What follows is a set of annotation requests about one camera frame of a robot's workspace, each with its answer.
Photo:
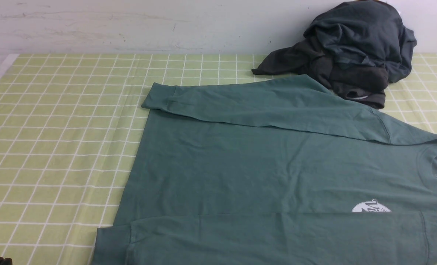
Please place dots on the dark grey crumpled garment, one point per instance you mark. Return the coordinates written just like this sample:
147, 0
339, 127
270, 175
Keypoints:
356, 49

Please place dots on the green checkered tablecloth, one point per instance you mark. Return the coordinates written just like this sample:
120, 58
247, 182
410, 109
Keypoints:
71, 126

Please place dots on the green long sleeve shirt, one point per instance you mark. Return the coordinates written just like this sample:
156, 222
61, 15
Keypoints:
280, 172

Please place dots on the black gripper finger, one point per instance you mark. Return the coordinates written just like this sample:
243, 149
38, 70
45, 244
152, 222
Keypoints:
6, 261

